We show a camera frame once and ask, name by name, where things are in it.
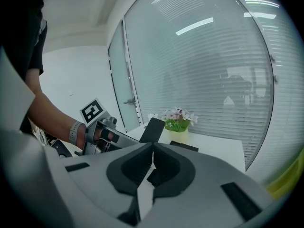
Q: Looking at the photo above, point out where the person's left forearm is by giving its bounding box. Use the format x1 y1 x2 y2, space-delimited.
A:
25 67 84 149

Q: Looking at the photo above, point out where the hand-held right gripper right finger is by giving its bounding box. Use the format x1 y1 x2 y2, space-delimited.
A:
142 142 271 228

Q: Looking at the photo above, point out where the black box device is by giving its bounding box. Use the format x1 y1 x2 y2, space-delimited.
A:
169 140 200 152

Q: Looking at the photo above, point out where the frosted glass door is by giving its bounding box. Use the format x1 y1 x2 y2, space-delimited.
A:
108 20 144 133

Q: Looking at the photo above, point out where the person's black clothing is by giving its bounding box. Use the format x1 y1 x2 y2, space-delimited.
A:
0 0 52 80

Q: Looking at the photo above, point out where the white rectangular table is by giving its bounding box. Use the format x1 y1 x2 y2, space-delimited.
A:
125 124 247 175

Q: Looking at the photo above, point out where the person's left hand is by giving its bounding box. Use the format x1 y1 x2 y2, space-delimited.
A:
81 125 112 150

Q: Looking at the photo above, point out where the potted pink flower plant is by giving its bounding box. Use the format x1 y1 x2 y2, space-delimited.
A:
161 107 199 140

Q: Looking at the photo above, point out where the grey wristwatch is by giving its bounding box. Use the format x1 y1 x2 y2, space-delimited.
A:
68 120 83 146

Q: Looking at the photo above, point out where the grey black device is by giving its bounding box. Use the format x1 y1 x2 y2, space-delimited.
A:
50 138 72 159

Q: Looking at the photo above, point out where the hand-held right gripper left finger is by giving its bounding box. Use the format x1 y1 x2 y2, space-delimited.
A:
60 142 152 228

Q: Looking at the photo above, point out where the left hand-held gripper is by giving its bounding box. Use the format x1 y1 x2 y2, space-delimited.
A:
79 98 144 155

